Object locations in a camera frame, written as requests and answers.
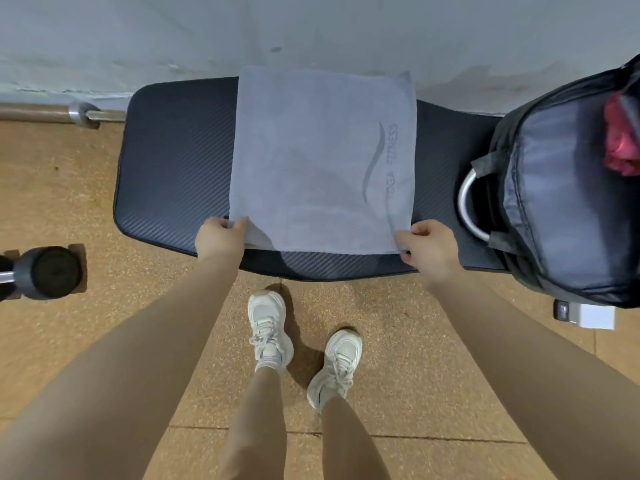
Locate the person's left hand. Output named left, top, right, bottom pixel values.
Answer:
left=194, top=216, right=250, bottom=261

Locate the person's right hand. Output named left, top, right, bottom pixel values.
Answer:
left=394, top=220, right=460, bottom=288

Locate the grey towel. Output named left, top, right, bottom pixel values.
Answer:
left=228, top=65, right=418, bottom=256

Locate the person's left forearm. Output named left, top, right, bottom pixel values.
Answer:
left=0, top=252, right=244, bottom=480

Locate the person's right forearm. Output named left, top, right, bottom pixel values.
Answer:
left=417, top=267, right=640, bottom=480

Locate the black padded workout bench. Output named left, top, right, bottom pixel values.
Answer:
left=113, top=76, right=508, bottom=281

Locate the person's left white sneaker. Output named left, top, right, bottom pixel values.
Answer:
left=248, top=291, right=295, bottom=374

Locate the person's white sneaker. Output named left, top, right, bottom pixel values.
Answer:
left=306, top=329, right=364, bottom=411
left=248, top=291, right=295, bottom=374

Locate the person's right white sneaker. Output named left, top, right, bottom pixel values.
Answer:
left=306, top=329, right=364, bottom=411

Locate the dark grey backpack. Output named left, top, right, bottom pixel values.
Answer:
left=470, top=57, right=640, bottom=309

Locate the white bench foot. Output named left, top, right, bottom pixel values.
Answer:
left=553, top=299, right=617, bottom=331

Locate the black dumbbell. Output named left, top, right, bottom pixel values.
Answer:
left=0, top=246, right=85, bottom=301

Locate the person's left leg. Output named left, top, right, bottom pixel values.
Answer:
left=217, top=367, right=288, bottom=480

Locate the person's leg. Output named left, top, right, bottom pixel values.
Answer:
left=217, top=367, right=288, bottom=480
left=320, top=396, right=392, bottom=480

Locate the person's right leg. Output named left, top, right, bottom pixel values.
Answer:
left=320, top=396, right=392, bottom=480

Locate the steel barbell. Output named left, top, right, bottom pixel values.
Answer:
left=0, top=101, right=127, bottom=129

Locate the red cloth in backpack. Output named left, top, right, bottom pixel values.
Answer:
left=602, top=90, right=640, bottom=177

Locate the silver bench handle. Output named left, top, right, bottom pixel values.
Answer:
left=457, top=166, right=493, bottom=243

